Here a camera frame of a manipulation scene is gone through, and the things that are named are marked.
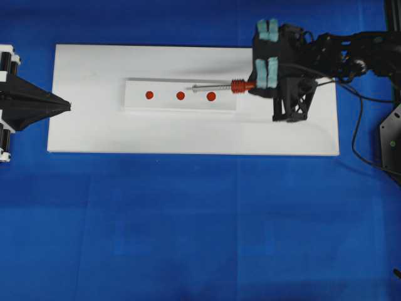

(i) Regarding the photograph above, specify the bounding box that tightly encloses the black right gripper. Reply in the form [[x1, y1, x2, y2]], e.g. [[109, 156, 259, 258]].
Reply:
[[249, 19, 316, 98]]

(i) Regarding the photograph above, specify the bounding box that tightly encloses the white paper strip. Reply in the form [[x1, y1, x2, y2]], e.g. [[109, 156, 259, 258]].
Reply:
[[124, 78, 237, 113]]

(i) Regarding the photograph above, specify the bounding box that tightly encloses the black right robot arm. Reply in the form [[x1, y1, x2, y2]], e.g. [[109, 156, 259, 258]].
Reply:
[[249, 19, 400, 98]]

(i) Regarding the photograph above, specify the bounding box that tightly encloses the blue table cloth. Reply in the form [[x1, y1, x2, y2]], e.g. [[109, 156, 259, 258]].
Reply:
[[1, 1, 400, 300]]

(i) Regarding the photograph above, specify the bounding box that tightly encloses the large white board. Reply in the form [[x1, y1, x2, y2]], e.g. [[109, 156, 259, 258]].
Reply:
[[48, 45, 340, 156]]

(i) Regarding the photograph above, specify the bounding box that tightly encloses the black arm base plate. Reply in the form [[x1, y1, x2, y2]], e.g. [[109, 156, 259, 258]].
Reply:
[[379, 105, 401, 186]]

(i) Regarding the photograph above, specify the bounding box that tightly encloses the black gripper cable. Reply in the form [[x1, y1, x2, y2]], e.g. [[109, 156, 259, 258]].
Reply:
[[278, 62, 401, 176]]

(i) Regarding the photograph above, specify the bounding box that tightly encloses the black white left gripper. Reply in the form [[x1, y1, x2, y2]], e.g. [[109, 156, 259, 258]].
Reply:
[[1, 44, 71, 163]]

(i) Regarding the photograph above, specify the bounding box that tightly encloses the black object at edge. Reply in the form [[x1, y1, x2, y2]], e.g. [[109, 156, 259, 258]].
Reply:
[[393, 268, 401, 279]]

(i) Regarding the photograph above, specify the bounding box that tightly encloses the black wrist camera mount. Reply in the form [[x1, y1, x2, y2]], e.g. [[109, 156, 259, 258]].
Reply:
[[273, 77, 318, 122]]

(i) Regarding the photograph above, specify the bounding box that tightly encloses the black aluminium frame post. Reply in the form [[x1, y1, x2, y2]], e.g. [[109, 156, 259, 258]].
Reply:
[[384, 0, 401, 31]]

